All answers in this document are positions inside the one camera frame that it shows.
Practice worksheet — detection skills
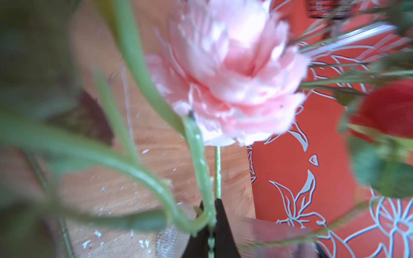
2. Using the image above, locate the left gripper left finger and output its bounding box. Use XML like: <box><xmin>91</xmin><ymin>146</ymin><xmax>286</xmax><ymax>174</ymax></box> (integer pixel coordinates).
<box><xmin>181</xmin><ymin>201</ymin><xmax>210</xmax><ymax>258</ymax></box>

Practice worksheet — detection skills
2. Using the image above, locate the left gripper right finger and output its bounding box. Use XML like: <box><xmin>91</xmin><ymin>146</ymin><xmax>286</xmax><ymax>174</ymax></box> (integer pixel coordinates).
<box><xmin>214</xmin><ymin>199</ymin><xmax>241</xmax><ymax>258</ymax></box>

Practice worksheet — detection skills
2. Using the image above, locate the large pink peony stem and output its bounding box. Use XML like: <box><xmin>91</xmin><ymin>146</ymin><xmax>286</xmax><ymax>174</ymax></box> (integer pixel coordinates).
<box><xmin>145</xmin><ymin>0</ymin><xmax>310</xmax><ymax>147</ymax></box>

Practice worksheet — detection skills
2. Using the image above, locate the black wire wall basket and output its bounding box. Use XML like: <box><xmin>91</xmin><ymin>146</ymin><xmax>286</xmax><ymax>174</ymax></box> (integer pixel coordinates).
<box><xmin>305</xmin><ymin>0</ymin><xmax>356</xmax><ymax>20</ymax></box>

